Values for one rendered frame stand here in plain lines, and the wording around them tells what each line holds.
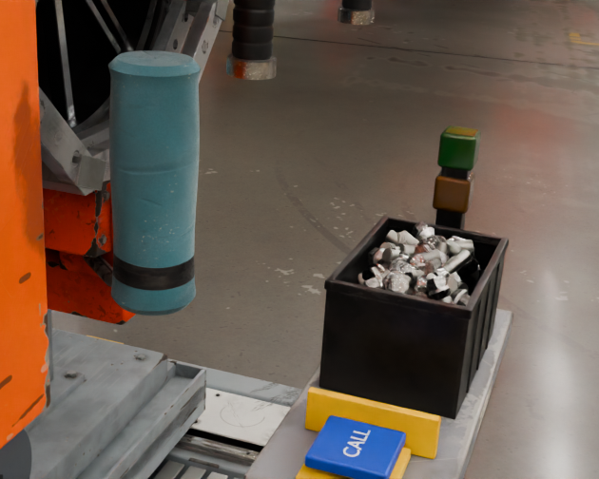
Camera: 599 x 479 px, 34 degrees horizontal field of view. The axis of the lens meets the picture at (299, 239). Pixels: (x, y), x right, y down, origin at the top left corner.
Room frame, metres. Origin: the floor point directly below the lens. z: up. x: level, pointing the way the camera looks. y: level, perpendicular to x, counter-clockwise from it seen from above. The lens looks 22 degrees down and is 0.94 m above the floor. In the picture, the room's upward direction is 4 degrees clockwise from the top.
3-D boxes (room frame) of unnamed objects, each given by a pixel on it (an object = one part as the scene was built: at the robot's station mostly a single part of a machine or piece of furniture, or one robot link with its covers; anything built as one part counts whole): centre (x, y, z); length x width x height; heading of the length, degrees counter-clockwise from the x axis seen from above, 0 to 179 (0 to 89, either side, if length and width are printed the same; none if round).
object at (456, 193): (1.06, -0.17, 0.59); 0.04 x 0.04 x 0.04; 72
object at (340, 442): (0.71, -0.06, 0.47); 0.07 x 0.07 x 0.02; 72
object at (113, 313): (1.11, 0.26, 0.48); 0.16 x 0.12 x 0.17; 72
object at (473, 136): (1.06, -0.17, 0.64); 0.04 x 0.04 x 0.04; 72
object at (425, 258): (0.91, -0.12, 0.51); 0.20 x 0.14 x 0.13; 161
